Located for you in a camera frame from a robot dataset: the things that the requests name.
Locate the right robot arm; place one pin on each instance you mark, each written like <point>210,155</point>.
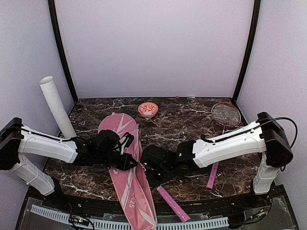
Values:
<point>265,136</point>

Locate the pink racket bag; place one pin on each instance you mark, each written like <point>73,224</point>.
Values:
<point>131,186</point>

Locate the red white patterned bowl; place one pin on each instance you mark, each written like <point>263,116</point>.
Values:
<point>148,109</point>

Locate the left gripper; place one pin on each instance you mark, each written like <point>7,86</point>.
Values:
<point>124,166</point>

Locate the right black frame post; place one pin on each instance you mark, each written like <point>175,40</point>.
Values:
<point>248,50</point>

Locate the white cable tray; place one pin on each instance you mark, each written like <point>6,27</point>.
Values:
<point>119,222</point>

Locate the black frame post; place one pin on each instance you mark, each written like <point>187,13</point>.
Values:
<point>60,48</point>
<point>248,50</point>

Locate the red badminton racket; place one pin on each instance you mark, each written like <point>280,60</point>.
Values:
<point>183,216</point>
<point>227,115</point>

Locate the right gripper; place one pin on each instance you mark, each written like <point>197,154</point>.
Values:
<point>153,182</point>

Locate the left black frame post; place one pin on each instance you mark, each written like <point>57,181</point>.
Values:
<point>60,48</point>

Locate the white shuttlecock tube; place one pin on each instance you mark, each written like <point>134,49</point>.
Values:
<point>56,106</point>

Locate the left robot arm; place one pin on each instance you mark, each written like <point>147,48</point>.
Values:
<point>16,140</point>

